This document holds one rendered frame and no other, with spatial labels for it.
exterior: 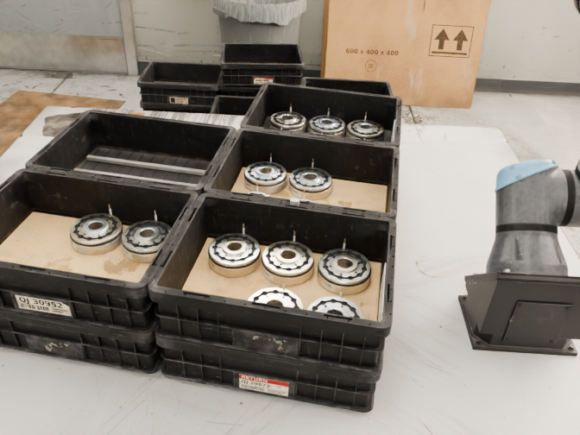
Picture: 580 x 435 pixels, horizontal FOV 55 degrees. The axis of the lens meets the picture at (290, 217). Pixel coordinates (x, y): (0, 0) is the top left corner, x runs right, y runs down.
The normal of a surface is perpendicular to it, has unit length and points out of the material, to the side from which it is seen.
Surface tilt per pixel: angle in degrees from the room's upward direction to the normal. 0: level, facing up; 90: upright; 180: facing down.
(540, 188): 46
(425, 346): 0
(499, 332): 90
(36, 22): 90
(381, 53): 76
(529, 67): 90
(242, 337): 90
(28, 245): 0
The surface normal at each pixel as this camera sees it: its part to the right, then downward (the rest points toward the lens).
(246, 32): -0.25, 0.62
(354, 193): 0.04, -0.81
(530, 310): -0.04, 0.58
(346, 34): 0.00, 0.39
